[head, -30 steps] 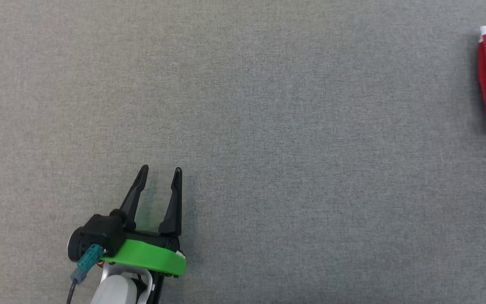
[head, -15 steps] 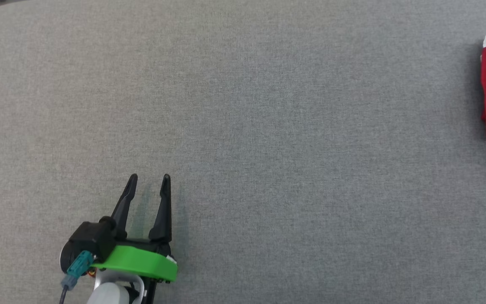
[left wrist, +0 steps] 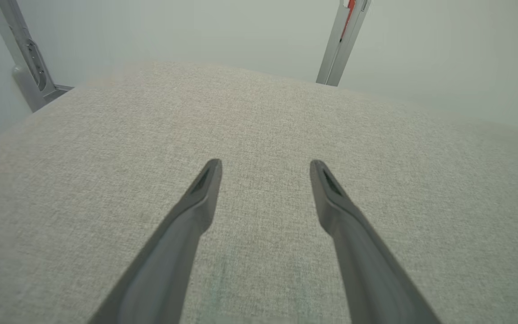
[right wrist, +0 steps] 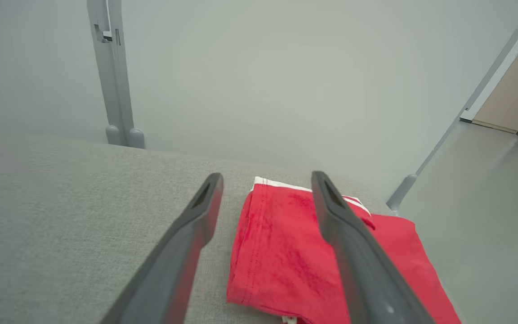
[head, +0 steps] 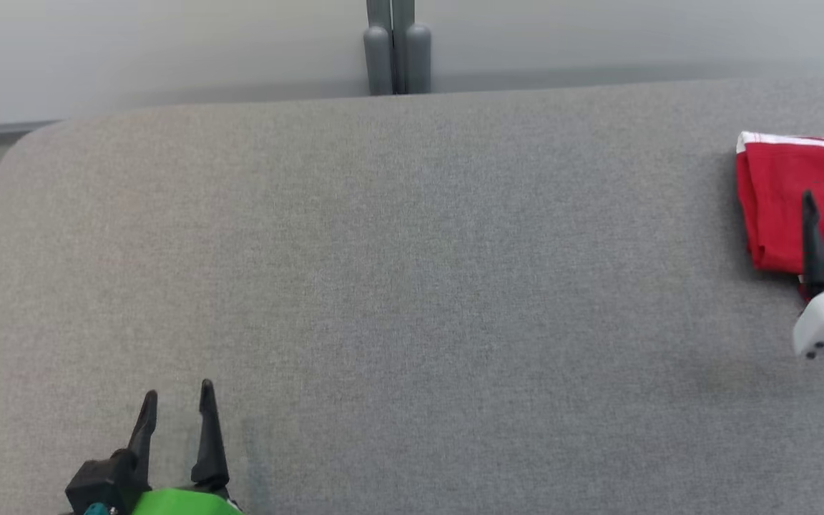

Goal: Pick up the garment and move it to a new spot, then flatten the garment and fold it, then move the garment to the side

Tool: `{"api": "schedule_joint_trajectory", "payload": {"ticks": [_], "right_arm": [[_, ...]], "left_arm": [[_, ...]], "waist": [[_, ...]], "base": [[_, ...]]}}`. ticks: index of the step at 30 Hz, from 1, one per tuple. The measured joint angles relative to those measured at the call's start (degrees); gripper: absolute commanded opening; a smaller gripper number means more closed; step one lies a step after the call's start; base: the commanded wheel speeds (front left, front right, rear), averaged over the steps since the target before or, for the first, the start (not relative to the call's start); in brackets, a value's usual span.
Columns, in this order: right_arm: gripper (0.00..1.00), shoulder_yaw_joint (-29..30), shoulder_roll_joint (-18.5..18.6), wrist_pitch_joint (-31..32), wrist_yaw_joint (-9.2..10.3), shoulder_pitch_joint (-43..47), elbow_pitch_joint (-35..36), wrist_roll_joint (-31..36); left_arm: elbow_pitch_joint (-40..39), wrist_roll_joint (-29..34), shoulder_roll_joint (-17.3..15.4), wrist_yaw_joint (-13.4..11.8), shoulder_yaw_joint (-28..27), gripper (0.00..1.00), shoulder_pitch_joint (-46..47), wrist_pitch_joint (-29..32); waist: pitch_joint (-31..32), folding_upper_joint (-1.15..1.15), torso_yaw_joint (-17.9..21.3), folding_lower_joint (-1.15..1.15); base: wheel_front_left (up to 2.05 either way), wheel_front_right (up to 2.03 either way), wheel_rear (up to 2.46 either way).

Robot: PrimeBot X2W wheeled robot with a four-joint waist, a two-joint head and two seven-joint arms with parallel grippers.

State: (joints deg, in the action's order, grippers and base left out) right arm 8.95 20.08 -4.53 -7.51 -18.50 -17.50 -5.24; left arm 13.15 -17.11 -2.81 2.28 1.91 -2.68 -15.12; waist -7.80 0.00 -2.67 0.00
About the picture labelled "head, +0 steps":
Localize grey vertical frame bar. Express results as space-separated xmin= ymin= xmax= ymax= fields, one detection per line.
xmin=366 ymin=0 xmax=416 ymax=95

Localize grey cylinder post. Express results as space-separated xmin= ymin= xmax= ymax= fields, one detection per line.
xmin=363 ymin=25 xmax=393 ymax=97
xmin=405 ymin=23 xmax=433 ymax=94

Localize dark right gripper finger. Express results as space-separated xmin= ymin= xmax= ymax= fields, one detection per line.
xmin=800 ymin=190 xmax=824 ymax=291

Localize red shorts thin white stripes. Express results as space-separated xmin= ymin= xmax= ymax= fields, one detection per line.
xmin=735 ymin=131 xmax=824 ymax=302

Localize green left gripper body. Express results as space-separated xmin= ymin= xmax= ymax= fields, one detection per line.
xmin=129 ymin=486 xmax=245 ymax=515

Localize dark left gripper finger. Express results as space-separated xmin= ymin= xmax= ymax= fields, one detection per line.
xmin=128 ymin=390 xmax=159 ymax=479
xmin=191 ymin=379 xmax=231 ymax=491

